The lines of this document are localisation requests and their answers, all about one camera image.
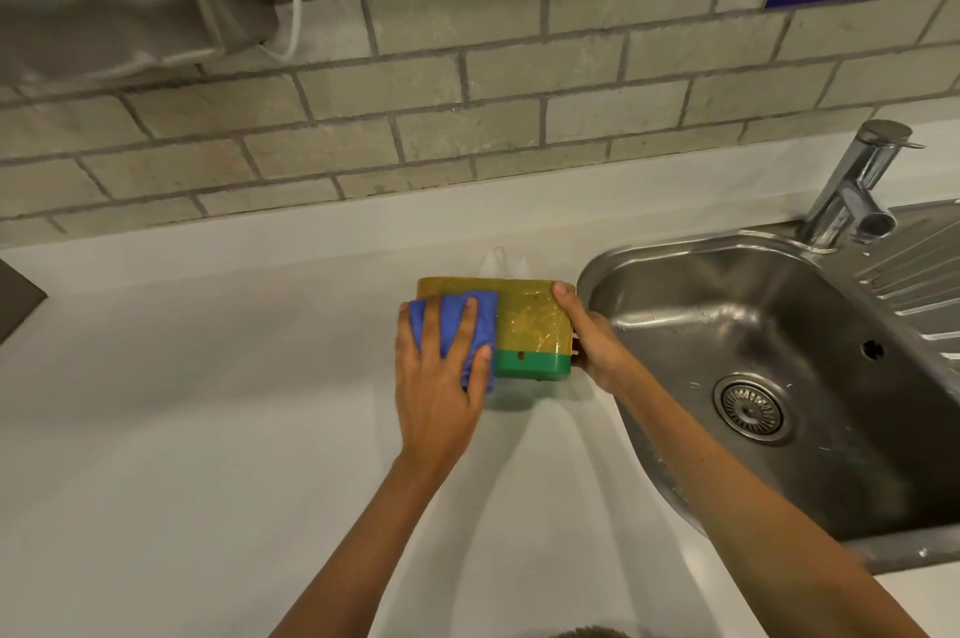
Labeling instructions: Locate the yellow green tissue box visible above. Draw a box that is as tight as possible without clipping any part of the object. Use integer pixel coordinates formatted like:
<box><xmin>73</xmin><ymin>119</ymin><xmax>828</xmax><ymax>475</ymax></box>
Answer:
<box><xmin>416</xmin><ymin>275</ymin><xmax>579</xmax><ymax>384</ymax></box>

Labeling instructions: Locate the blue microfibre cloth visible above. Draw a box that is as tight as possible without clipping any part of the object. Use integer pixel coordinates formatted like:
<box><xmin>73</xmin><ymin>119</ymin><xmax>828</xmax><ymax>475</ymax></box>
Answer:
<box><xmin>407</xmin><ymin>290</ymin><xmax>502</xmax><ymax>395</ymax></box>

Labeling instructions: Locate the metal sink drain strainer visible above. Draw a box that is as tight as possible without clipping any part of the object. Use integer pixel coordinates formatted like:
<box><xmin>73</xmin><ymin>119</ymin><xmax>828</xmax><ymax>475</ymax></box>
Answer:
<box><xmin>712</xmin><ymin>373</ymin><xmax>795</xmax><ymax>445</ymax></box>

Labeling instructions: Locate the person's right hand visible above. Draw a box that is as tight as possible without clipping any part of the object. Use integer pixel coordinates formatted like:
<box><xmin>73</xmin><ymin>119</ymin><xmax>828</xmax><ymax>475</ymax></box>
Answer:
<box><xmin>551</xmin><ymin>281</ymin><xmax>639</xmax><ymax>397</ymax></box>

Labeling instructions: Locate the dark grey panel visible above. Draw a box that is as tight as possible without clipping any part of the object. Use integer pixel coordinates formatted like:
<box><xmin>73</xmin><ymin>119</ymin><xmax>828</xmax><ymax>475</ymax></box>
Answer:
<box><xmin>0</xmin><ymin>258</ymin><xmax>49</xmax><ymax>346</ymax></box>

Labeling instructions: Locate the person's left hand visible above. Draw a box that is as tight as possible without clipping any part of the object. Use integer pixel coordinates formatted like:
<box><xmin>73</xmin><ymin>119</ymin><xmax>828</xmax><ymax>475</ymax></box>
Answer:
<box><xmin>394</xmin><ymin>296</ymin><xmax>493</xmax><ymax>466</ymax></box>

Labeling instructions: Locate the person's left forearm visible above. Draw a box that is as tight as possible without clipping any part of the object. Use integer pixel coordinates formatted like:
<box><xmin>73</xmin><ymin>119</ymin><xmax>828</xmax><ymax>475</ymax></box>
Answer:
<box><xmin>268</xmin><ymin>446</ymin><xmax>451</xmax><ymax>638</ymax></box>

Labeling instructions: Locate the stainless steel sink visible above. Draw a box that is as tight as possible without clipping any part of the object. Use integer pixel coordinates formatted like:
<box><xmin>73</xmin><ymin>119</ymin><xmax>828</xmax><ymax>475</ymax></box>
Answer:
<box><xmin>575</xmin><ymin>200</ymin><xmax>960</xmax><ymax>575</ymax></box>

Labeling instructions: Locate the person's right forearm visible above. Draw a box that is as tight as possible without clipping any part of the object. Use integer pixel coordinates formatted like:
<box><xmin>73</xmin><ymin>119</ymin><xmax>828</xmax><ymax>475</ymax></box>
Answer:
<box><xmin>611</xmin><ymin>359</ymin><xmax>931</xmax><ymax>638</ymax></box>

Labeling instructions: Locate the chrome faucet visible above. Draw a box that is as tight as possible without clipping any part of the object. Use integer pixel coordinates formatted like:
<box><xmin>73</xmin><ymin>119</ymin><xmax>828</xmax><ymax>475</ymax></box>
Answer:
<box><xmin>796</xmin><ymin>119</ymin><xmax>926</xmax><ymax>253</ymax></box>

